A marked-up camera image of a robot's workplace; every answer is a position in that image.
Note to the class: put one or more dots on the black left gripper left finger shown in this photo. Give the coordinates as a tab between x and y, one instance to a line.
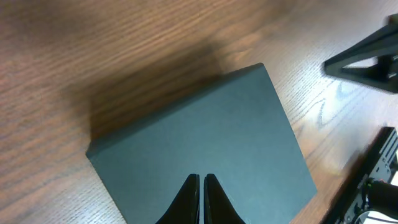
185	208

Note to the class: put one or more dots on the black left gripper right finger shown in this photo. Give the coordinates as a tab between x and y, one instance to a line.
217	207

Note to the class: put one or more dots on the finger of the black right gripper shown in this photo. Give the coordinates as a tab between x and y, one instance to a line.
381	45

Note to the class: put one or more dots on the black gift box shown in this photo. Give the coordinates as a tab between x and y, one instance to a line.
235	129

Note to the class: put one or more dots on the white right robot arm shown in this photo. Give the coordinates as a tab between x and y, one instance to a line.
371	62

